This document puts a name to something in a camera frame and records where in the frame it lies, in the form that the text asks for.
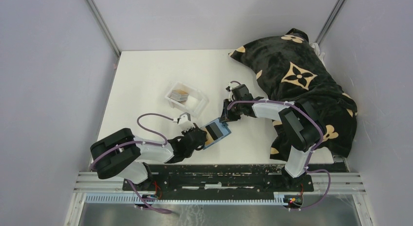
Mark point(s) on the white slotted cable duct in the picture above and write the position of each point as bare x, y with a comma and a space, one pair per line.
131, 198

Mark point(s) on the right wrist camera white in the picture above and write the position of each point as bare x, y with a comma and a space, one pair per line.
232, 85

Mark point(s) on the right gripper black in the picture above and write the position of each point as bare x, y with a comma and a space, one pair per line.
226, 116

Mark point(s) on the white crumpled cloth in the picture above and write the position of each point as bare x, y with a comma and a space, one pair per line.
318, 51

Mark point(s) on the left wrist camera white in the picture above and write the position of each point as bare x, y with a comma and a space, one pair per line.
184, 121

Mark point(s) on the gold VIP card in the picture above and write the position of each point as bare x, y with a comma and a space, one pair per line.
209, 140

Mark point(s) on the black blanket with beige flowers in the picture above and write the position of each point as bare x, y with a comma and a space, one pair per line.
287, 68

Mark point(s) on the clear plastic tray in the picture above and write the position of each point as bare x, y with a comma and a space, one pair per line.
194, 105

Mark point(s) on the blue leather card holder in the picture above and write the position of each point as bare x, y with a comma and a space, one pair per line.
223, 127

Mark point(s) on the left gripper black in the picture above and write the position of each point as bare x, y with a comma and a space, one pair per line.
184, 132

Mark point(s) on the aluminium rail frame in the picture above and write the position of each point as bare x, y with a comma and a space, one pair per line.
333, 184

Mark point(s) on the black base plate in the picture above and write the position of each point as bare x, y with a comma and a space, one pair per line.
222, 182

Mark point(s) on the black card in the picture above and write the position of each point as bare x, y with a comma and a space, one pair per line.
214, 130

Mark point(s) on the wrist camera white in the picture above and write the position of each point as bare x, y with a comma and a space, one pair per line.
232, 85
184, 121

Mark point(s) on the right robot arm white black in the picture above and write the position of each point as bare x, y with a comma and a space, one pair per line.
300, 122

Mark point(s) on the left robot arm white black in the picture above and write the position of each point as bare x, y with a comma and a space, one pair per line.
124, 155

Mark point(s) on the stack of cards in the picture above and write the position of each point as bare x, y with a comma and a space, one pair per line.
178, 95

